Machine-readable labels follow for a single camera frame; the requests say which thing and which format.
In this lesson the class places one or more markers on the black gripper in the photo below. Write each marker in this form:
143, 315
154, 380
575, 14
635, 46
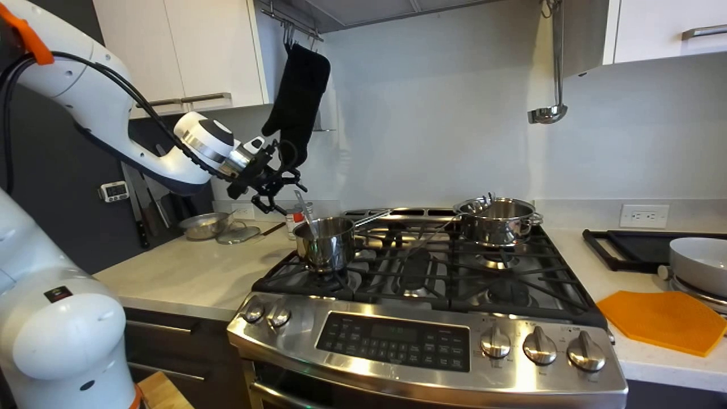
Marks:
278, 168

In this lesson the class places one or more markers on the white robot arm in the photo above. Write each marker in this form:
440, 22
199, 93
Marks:
68, 82

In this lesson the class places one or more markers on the small steel pot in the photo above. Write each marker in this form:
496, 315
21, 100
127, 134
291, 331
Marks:
326, 250

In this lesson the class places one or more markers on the steel pot with lid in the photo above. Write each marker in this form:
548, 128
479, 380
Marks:
496, 218

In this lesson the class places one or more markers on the red capped white container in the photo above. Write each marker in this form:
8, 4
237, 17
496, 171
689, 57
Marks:
296, 221

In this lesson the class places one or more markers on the glass lid with round knob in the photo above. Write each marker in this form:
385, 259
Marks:
200, 227

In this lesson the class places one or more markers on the black oven mitt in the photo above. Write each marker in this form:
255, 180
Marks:
297, 92

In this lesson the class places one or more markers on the steel stove knob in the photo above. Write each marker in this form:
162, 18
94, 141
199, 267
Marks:
586, 353
496, 344
253, 311
278, 316
539, 347

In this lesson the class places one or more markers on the steel kitchen knife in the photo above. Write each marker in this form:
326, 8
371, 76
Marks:
159, 203
137, 208

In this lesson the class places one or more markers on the small white timer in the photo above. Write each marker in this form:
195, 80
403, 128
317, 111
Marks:
114, 192

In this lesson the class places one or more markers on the dark lower cabinet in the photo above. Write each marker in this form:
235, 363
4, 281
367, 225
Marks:
189, 353

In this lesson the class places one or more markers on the stainless steel gas range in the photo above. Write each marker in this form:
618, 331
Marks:
394, 342

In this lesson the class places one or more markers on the black cast iron grate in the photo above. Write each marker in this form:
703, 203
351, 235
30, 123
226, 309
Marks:
455, 273

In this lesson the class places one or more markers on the wooden board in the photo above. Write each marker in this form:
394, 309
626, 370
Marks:
162, 393

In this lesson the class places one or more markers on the hanging steel ladle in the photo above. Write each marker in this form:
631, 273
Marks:
548, 114

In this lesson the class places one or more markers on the black tray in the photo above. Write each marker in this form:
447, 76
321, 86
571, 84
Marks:
628, 250

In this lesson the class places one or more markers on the orange cutting mat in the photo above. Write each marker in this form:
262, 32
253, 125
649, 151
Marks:
665, 322

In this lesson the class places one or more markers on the white pan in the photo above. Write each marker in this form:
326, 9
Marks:
699, 265

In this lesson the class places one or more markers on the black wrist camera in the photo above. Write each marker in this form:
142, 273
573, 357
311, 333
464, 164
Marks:
251, 168

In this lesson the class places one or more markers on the white wall outlet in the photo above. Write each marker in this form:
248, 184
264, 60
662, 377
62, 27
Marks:
643, 215

